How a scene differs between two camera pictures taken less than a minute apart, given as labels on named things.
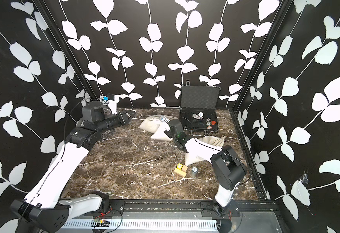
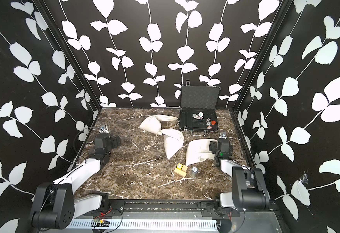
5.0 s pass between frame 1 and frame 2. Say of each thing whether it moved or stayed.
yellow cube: stayed
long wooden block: stayed
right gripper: moved
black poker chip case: stayed
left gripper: moved
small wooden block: stayed
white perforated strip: stayed
